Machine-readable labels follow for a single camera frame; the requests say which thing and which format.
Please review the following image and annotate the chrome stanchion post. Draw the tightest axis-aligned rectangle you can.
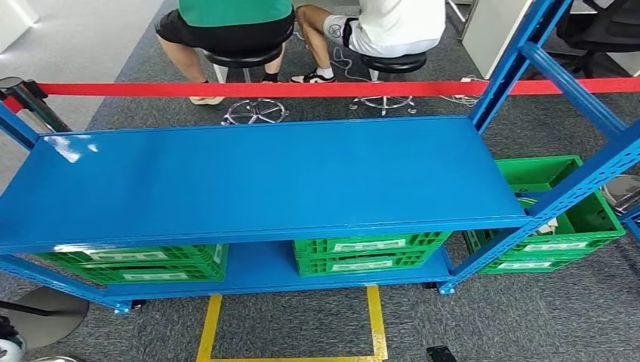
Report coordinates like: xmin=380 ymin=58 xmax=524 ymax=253
xmin=601 ymin=174 xmax=640 ymax=216
xmin=0 ymin=76 xmax=73 ymax=135

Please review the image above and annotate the white cable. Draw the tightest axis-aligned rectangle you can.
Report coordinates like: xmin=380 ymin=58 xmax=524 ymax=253
xmin=439 ymin=93 xmax=482 ymax=109
xmin=517 ymin=197 xmax=560 ymax=237
xmin=330 ymin=44 xmax=374 ymax=84

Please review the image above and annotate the yellow floor tape square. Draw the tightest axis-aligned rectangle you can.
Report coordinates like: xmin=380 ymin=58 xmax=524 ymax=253
xmin=195 ymin=284 xmax=389 ymax=362

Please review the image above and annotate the white desk panel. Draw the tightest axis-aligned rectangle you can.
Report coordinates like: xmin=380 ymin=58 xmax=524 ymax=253
xmin=460 ymin=0 xmax=534 ymax=80

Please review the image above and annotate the black pole stand round base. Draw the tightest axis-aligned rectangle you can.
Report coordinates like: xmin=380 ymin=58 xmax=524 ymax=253
xmin=0 ymin=286 xmax=90 ymax=350

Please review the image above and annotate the blue metal shelf rack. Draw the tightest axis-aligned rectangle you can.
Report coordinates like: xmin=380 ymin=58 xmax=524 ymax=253
xmin=0 ymin=0 xmax=640 ymax=316

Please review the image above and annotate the person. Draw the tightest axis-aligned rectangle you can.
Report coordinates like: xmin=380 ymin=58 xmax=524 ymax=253
xmin=290 ymin=0 xmax=447 ymax=84
xmin=155 ymin=0 xmax=296 ymax=106

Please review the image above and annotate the black office chair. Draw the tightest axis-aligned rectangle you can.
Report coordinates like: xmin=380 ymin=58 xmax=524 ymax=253
xmin=555 ymin=0 xmax=640 ymax=78

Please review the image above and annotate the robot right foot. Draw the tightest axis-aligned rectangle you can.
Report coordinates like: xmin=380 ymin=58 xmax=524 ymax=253
xmin=426 ymin=345 xmax=458 ymax=362

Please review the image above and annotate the black round stool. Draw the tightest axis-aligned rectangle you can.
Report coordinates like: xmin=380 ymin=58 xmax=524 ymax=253
xmin=349 ymin=51 xmax=429 ymax=117
xmin=202 ymin=44 xmax=290 ymax=126

